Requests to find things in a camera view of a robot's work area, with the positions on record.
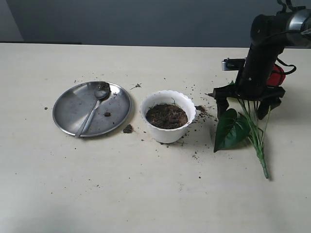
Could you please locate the white scalloped plastic pot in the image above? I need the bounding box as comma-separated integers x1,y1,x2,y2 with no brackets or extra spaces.
139,90,196,144

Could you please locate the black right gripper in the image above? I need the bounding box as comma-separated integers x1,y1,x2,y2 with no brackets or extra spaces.
212,84,285,120

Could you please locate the steel spoon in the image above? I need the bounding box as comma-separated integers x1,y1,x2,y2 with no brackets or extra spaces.
74,82,111,138

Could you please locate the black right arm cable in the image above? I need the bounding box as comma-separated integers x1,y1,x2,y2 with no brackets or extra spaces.
261,0,311,76

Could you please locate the soil clump near plate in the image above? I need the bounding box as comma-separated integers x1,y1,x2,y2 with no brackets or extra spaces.
123,124,133,133

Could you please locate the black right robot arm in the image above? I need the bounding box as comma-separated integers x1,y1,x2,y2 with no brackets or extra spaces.
209,7,311,119

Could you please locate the dark brown potting soil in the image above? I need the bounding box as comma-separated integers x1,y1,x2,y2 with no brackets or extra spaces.
146,104,188,129

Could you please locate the round steel plate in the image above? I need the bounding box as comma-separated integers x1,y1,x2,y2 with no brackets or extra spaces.
52,81,133,138

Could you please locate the artificial red flower plant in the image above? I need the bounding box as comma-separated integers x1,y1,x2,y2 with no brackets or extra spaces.
213,99,269,179

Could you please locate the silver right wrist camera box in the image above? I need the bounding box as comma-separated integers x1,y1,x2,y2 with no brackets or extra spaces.
222,58,246,71

